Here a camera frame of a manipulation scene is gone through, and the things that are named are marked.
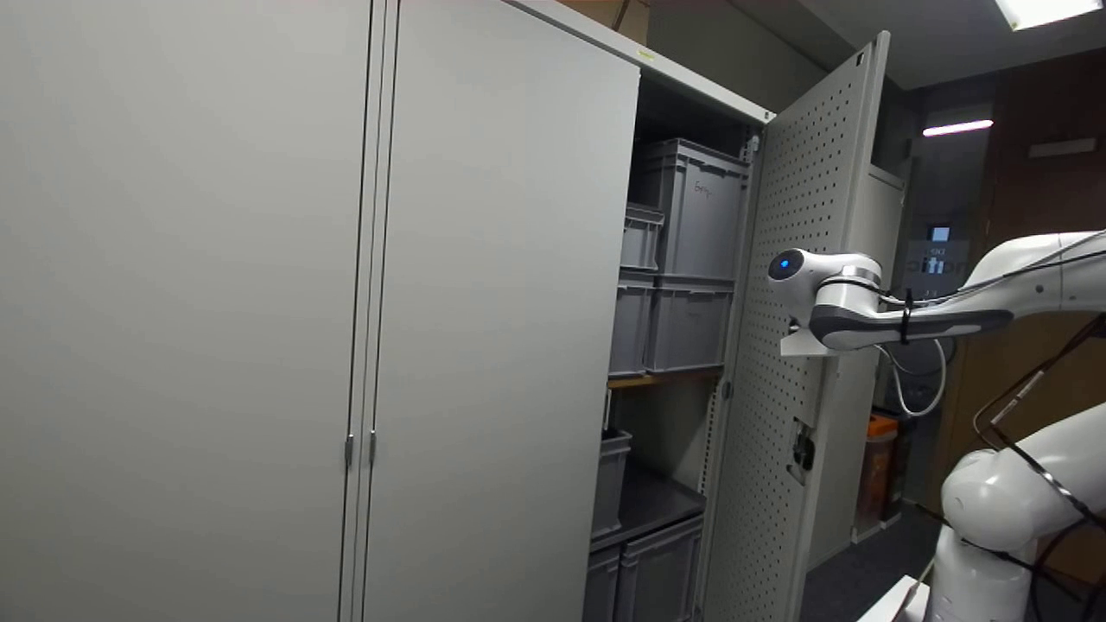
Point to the grey sign plate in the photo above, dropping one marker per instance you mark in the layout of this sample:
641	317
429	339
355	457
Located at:
1058	145

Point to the orange bin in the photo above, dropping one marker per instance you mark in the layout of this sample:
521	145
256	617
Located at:
881	454

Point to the small grey storage crate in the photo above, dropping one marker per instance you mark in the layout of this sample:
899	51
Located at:
641	235

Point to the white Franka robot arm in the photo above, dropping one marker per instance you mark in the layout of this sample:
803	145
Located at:
1005	506

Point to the pegboard-backed grey locker door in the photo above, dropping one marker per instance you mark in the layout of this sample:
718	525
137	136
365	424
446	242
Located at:
795	184

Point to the large grey storage crate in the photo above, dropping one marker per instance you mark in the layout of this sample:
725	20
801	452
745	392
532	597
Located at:
692	207

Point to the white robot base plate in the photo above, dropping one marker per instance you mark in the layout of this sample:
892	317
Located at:
899	600

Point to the small grey door hinge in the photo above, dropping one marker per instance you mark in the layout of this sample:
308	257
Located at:
348	452
372	452

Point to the black locker door lock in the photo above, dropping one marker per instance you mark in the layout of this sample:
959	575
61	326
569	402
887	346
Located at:
803	445

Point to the small wall display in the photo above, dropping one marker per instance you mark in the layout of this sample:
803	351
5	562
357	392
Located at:
937	245

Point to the rectangular ceiling light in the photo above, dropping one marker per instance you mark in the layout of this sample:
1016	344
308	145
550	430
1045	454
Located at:
1047	8
954	127

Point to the brown wooden panel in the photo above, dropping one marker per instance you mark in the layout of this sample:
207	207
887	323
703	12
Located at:
1039	184

